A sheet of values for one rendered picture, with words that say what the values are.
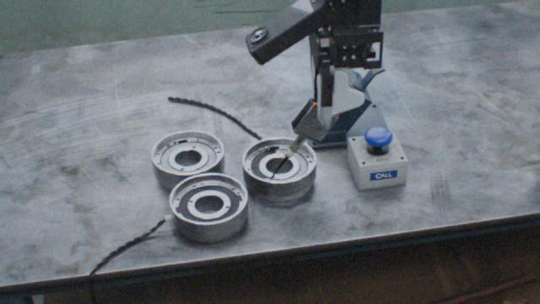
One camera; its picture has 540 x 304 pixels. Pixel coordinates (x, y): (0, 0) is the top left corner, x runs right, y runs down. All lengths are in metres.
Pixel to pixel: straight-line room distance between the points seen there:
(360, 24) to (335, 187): 0.27
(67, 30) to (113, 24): 0.15
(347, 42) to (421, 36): 0.56
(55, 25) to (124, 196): 1.70
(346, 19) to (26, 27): 1.95
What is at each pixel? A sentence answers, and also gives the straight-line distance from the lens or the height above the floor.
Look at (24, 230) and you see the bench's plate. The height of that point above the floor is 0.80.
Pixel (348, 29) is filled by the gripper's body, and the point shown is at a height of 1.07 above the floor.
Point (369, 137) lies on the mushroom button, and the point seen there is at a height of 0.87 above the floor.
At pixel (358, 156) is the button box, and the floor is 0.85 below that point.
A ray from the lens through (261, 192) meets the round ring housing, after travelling 1.14.
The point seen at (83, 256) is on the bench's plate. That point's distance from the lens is 1.11.
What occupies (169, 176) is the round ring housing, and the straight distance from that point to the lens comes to 1.16.
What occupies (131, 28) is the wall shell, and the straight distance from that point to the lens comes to 2.84.
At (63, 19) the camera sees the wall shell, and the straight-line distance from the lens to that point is 2.83.
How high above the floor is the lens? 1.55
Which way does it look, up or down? 37 degrees down
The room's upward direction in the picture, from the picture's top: 1 degrees counter-clockwise
